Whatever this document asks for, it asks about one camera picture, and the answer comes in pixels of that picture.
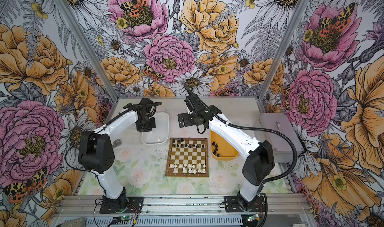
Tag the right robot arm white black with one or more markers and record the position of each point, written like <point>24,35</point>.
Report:
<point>258,156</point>

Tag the aluminium frame rail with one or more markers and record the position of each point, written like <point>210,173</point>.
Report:
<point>181,205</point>

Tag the wooden chess board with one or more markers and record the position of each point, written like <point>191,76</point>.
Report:
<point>188,157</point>

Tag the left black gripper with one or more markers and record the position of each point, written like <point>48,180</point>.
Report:
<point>152,126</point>

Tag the white plastic bin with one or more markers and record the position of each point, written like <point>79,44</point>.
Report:
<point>159,135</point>

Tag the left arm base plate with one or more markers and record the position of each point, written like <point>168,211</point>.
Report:
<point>124,205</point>

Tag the green circuit board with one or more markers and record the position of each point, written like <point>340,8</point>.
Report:
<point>127,218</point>

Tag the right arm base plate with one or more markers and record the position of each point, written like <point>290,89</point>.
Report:
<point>237,204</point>

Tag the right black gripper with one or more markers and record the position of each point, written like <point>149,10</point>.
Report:
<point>186,122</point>

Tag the yellow plastic bin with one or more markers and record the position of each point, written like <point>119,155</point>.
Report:
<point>226,151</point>

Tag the small grey metal bracket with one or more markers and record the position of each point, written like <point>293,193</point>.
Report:
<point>116,143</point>

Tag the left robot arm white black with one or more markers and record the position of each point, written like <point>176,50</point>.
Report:
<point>97,156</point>

